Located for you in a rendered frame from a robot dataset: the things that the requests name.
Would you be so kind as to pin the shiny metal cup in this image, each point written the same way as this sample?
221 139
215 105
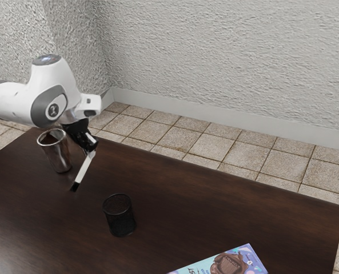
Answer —
57 154

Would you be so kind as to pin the pale blue printed carton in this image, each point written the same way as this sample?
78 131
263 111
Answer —
229 261

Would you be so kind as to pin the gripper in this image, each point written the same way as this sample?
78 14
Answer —
75 128

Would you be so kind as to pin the white marker pen black cap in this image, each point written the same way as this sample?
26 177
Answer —
83 170

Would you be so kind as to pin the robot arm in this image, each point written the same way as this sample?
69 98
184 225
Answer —
43 91

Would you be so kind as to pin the black mesh pen holder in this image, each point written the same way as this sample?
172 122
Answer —
120 217

